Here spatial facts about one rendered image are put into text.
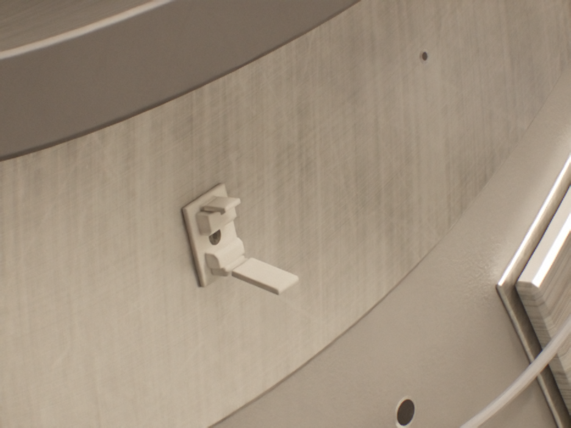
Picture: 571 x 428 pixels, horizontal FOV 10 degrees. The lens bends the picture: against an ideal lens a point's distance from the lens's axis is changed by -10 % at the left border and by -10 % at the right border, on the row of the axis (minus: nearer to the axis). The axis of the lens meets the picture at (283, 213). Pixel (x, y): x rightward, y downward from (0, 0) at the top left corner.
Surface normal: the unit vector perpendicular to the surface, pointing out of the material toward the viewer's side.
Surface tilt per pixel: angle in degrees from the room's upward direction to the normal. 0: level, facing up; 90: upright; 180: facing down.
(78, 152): 90
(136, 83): 90
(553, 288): 90
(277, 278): 23
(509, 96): 90
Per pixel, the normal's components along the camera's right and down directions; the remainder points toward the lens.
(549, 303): 0.76, 0.08
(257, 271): 0.00, -0.86
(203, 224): -0.61, 0.41
